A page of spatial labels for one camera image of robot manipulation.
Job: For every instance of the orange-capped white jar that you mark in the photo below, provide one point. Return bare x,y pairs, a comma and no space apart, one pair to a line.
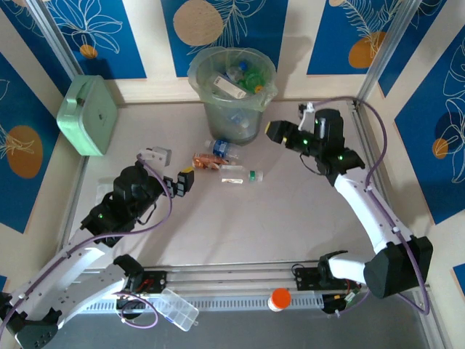
279,300

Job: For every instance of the translucent grey plastic bin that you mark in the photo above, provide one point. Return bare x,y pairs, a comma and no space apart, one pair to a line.
232,127

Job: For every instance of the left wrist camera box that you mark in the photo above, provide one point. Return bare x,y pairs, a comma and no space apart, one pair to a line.
161,155

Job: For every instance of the white-capped blue-label clear bottle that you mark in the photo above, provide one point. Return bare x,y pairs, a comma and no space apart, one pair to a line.
221,148

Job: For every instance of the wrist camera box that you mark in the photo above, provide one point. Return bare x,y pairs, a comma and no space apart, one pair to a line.
161,155
308,114

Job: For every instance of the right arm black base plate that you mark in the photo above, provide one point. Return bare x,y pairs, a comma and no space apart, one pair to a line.
305,278

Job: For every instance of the aluminium corner post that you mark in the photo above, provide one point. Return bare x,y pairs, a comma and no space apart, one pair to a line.
383,54
60,43

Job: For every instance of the clear plastic packet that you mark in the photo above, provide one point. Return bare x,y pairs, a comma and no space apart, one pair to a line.
103,189

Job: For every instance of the mint green carry case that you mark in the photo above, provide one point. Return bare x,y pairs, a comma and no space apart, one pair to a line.
87,116

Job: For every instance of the aluminium mounting rail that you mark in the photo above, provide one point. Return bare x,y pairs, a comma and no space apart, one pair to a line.
232,280

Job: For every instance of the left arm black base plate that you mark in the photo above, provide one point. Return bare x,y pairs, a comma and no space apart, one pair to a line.
156,281

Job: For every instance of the clear plastic organizer box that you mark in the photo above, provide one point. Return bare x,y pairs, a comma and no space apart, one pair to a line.
178,309

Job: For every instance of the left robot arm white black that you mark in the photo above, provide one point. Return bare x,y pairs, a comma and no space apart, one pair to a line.
72,265

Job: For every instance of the translucent green bin liner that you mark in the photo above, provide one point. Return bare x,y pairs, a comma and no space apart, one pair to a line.
201,72

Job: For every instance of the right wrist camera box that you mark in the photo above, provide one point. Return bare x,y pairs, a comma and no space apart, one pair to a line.
308,114

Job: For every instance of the orange plastic bottle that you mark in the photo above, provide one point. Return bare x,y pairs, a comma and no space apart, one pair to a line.
207,160

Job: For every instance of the green plastic soda bottle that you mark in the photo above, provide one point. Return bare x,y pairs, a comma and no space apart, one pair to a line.
254,78

